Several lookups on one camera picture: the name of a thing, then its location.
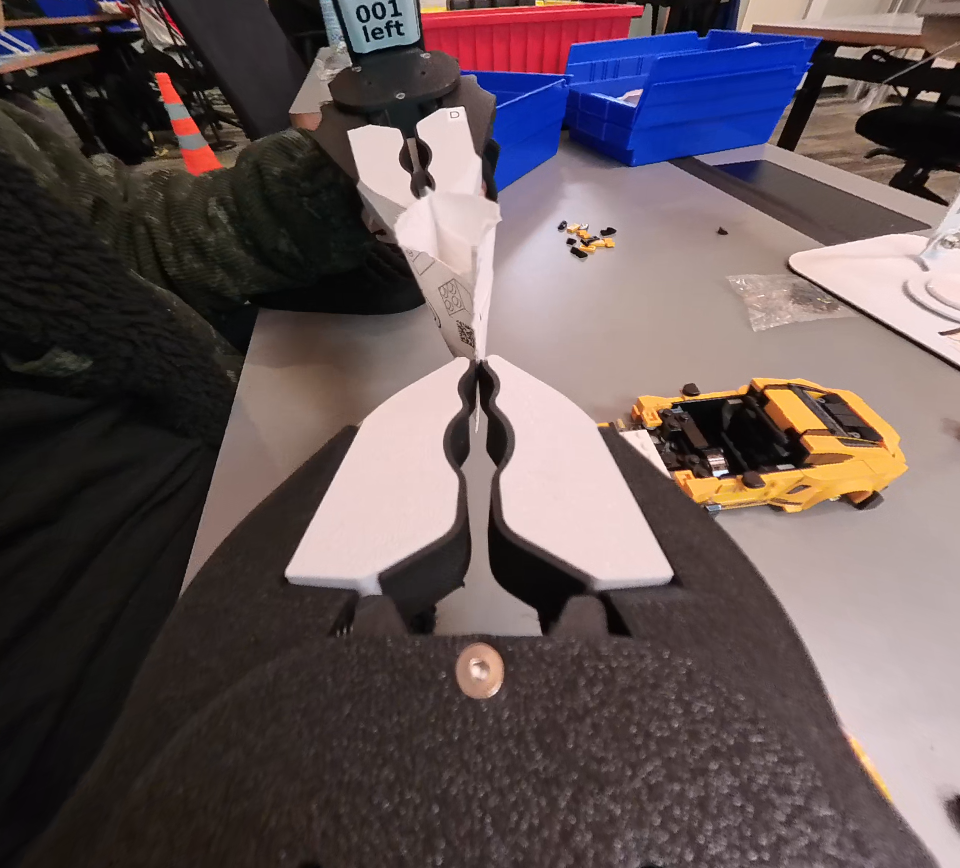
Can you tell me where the orange traffic cone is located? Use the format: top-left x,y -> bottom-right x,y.
153,71 -> 225,176

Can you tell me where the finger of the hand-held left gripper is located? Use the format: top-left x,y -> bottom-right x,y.
347,124 -> 423,243
414,106 -> 486,199

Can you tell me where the pile of small lego pieces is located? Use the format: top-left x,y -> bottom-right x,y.
556,218 -> 618,261

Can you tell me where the yellow lego side panel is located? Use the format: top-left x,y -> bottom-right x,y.
846,731 -> 895,803

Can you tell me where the white paper bag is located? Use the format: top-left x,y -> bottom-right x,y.
393,191 -> 502,434

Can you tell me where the white book stand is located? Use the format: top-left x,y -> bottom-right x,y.
787,191 -> 960,368

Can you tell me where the red plastic bin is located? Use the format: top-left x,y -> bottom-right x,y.
420,1 -> 645,76

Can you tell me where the clear plastic bag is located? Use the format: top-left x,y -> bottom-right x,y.
725,272 -> 858,332

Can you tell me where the yellow lego car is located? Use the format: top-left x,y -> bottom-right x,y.
596,376 -> 909,514

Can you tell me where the person's left forearm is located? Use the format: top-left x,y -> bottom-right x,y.
0,99 -> 423,316

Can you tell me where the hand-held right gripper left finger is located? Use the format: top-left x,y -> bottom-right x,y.
283,358 -> 478,635

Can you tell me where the black office chair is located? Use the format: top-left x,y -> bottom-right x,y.
853,49 -> 960,205

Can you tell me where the black flag panel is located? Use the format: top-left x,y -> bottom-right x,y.
105,0 -> 310,143

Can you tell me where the black mesh chair armrest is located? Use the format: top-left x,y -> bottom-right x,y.
251,266 -> 426,316

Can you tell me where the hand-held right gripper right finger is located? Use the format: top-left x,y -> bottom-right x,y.
478,355 -> 676,635

